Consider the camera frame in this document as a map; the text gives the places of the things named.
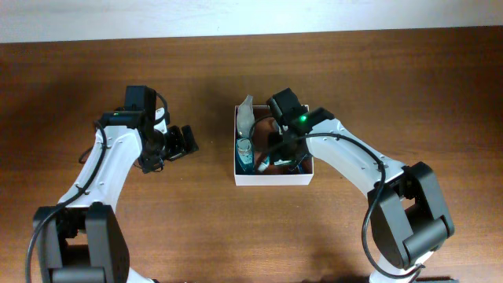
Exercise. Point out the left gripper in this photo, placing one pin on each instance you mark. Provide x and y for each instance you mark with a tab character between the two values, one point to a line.
178	145

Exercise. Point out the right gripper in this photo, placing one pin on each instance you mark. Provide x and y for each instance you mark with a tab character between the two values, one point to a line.
275	150

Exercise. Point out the white sachet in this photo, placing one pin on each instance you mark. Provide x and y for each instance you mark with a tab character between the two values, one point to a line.
282	162

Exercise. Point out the green toothpaste tube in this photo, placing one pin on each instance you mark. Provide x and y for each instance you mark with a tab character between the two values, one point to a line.
264	164

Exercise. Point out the teal mouthwash bottle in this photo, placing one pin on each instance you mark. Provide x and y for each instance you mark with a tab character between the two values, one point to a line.
244	157

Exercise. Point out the clear spray bottle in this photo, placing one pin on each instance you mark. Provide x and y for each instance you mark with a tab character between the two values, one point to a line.
245	117

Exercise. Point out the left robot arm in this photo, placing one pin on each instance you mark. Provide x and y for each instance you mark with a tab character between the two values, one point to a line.
79	238

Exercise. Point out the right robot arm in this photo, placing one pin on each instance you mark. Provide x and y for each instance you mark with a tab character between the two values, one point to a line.
407	219

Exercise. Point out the white cardboard box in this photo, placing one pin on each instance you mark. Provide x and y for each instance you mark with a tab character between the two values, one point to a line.
274	177

